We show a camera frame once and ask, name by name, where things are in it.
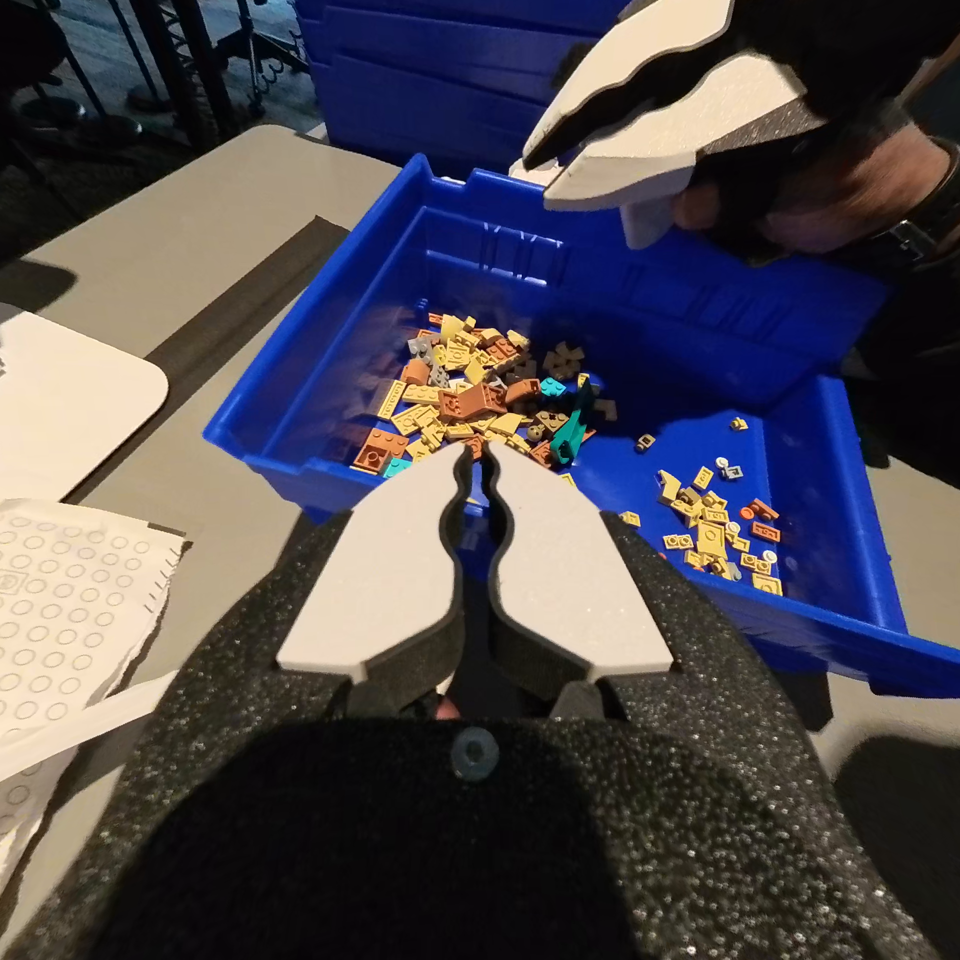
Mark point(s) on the long teal toy brick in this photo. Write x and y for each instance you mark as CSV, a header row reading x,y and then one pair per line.
x,y
574,431

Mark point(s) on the black wristwatch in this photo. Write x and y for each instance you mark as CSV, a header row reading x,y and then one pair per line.
x,y
919,232

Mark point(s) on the person's right hand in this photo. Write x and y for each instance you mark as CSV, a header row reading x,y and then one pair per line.
x,y
840,187

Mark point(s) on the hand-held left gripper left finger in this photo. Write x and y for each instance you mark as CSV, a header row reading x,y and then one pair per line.
x,y
375,577

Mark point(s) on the grey desk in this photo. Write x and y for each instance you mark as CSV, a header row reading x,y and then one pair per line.
x,y
187,210

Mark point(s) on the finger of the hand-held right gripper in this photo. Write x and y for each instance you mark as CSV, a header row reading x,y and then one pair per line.
x,y
645,37
637,165

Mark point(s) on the blue plastic bin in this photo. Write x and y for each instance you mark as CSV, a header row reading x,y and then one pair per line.
x,y
675,337

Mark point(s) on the small scatter of toy bricks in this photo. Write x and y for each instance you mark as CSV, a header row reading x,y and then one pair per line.
x,y
709,536

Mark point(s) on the black metal rack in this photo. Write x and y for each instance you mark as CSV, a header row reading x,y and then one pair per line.
x,y
195,60

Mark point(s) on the black chair base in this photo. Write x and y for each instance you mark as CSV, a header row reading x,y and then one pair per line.
x,y
97,124

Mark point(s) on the large pile of toy bricks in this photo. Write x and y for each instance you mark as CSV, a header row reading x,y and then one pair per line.
x,y
450,390

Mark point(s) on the white desk lamp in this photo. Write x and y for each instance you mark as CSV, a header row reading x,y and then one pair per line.
x,y
75,405

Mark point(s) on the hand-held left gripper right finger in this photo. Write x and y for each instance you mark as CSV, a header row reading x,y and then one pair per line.
x,y
577,577

